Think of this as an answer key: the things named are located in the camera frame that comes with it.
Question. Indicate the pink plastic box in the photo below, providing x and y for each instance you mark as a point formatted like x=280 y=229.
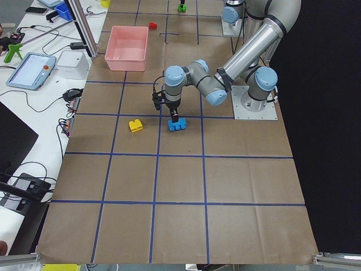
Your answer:
x=127 y=48

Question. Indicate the teach pendant tablet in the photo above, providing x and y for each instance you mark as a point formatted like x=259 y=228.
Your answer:
x=32 y=72

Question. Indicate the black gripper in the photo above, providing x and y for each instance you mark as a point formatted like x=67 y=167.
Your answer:
x=172 y=106

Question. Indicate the black power adapter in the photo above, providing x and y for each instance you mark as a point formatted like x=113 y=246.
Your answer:
x=76 y=45

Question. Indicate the yellow toy block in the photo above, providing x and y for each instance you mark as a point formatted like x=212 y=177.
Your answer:
x=135 y=125

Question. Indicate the green handle tool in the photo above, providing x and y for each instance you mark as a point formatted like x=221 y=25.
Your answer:
x=12 y=50

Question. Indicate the blue storage bin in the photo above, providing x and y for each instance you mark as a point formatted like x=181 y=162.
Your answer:
x=63 y=11

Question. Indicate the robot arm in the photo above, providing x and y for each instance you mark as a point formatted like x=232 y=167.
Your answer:
x=234 y=12
x=267 y=22

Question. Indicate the black box with cables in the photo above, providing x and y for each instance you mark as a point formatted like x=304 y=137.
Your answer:
x=34 y=188

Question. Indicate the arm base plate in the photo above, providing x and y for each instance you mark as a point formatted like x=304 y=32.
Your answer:
x=231 y=30
x=246 y=108

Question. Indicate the green toy block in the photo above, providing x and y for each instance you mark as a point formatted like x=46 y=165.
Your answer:
x=182 y=8

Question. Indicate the blue toy block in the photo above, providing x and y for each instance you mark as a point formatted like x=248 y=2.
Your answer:
x=181 y=124

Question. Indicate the red toy block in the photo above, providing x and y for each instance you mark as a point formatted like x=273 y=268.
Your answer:
x=152 y=25

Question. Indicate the black monitor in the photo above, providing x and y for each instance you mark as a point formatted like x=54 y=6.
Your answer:
x=17 y=139

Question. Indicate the aluminium frame post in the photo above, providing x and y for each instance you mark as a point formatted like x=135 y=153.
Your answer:
x=80 y=20

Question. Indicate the white square device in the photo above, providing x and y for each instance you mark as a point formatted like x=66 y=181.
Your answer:
x=72 y=65

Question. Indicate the brown paper table cover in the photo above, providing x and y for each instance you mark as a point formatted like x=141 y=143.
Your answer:
x=222 y=191

